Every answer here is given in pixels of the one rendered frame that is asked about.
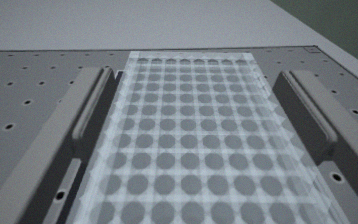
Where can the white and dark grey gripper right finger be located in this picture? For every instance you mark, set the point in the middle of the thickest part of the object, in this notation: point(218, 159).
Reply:
point(326, 129)

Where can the grey perforated base plate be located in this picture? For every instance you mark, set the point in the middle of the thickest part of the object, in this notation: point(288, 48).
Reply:
point(33, 82)

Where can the clear well plate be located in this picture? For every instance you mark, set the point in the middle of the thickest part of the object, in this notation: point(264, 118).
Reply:
point(201, 111)

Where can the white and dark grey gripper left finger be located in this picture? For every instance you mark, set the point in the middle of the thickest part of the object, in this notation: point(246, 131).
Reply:
point(71, 132)

